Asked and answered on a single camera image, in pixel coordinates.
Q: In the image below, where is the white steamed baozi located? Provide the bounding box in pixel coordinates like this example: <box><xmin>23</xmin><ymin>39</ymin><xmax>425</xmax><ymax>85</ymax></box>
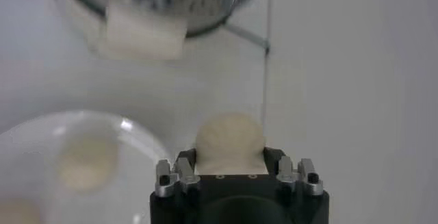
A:
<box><xmin>195</xmin><ymin>112</ymin><xmax>268</xmax><ymax>175</ymax></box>
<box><xmin>56</xmin><ymin>136</ymin><xmax>120</xmax><ymax>192</ymax></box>
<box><xmin>0</xmin><ymin>199</ymin><xmax>42</xmax><ymax>224</ymax></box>

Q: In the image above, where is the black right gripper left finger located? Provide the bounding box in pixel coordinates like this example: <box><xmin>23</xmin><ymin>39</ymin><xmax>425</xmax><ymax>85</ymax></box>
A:
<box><xmin>155</xmin><ymin>148</ymin><xmax>202</xmax><ymax>199</ymax></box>

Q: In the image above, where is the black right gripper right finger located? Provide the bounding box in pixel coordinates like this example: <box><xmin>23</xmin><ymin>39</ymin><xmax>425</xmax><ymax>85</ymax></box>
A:
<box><xmin>263</xmin><ymin>146</ymin><xmax>324</xmax><ymax>197</ymax></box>

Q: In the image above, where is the white round plate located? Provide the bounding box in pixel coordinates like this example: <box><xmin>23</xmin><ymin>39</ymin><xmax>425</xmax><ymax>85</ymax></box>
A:
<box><xmin>0</xmin><ymin>110</ymin><xmax>172</xmax><ymax>224</ymax></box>

